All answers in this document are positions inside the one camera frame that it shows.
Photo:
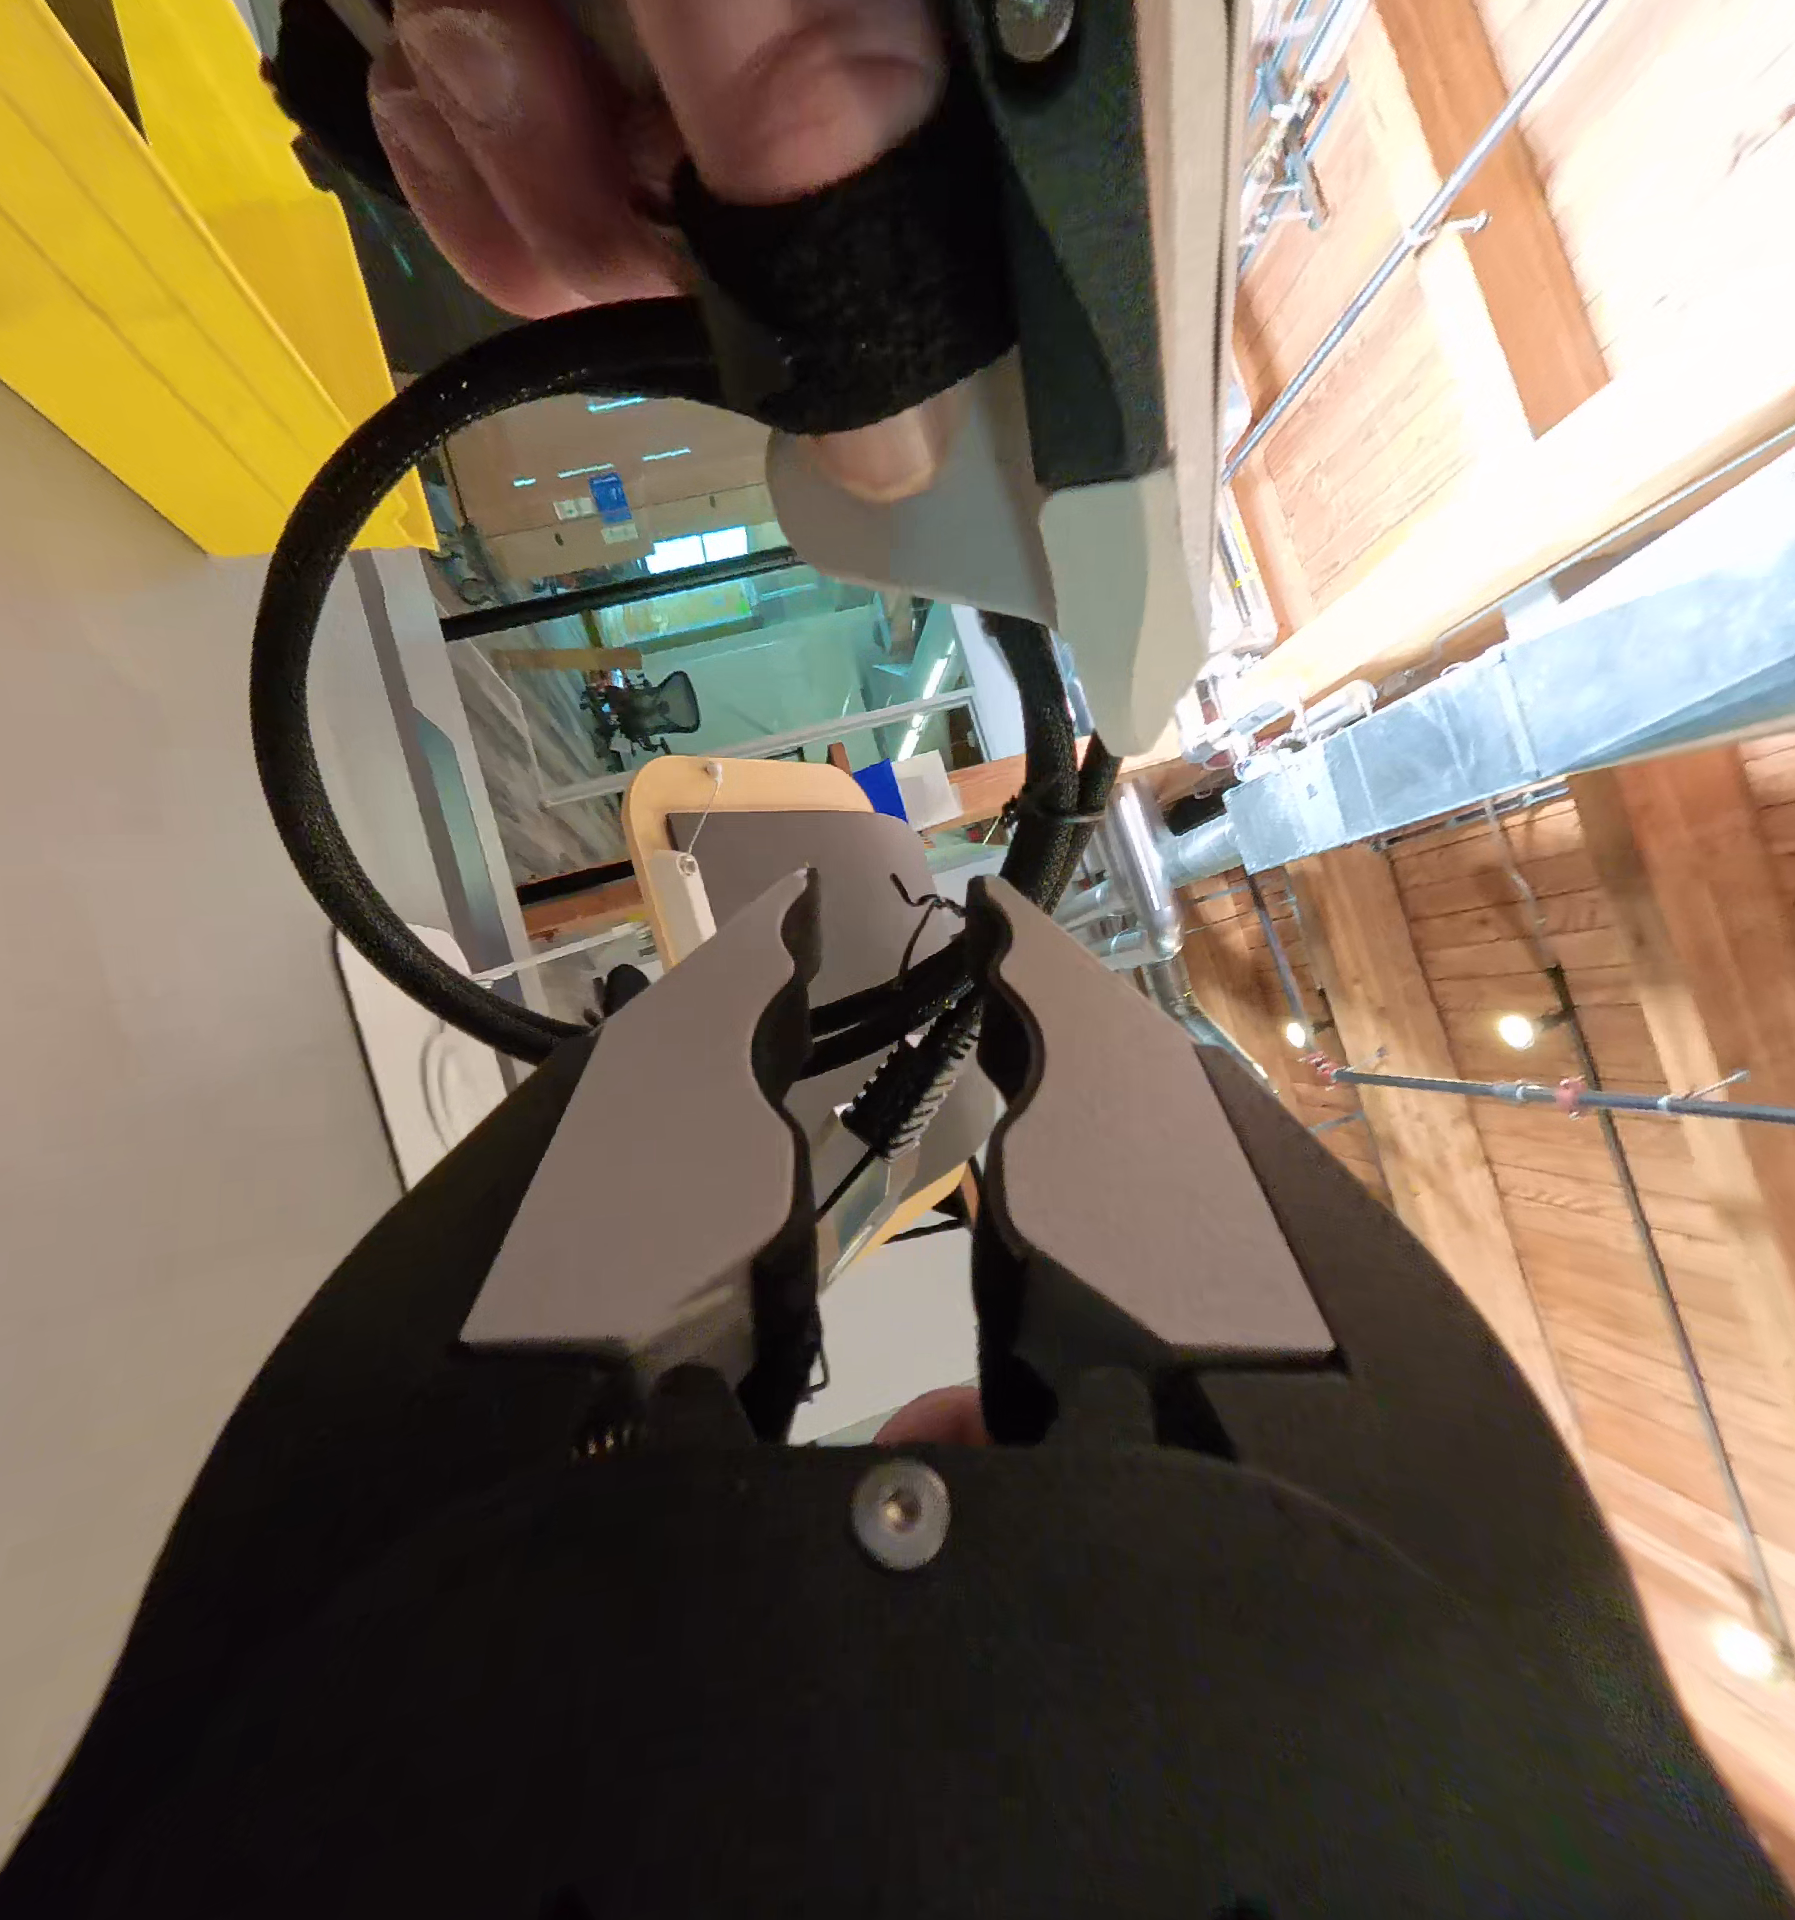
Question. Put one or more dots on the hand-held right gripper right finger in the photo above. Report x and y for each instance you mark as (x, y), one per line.
(1151, 1202)

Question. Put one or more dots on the black mesh office chair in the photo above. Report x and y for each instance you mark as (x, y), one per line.
(655, 704)

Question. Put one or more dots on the smooth silver pipes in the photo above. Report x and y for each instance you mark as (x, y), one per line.
(1151, 855)

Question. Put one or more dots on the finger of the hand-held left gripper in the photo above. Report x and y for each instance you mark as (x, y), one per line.
(1138, 600)

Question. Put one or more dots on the wooden board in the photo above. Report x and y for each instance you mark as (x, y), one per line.
(747, 784)

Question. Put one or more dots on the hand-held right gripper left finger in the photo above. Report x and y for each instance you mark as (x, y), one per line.
(643, 1184)

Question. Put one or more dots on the white clip bar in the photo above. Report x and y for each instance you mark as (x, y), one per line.
(685, 890)

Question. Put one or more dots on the black pole with round disc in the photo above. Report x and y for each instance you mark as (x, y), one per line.
(612, 598)

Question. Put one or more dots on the rectangular metal duct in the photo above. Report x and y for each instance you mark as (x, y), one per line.
(1663, 663)

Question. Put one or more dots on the white box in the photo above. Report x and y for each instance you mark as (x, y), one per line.
(932, 784)

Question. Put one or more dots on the yellow plastic bin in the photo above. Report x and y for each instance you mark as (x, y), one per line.
(117, 300)

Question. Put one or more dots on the metal sprinkler pipe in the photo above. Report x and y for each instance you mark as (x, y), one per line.
(1588, 1100)

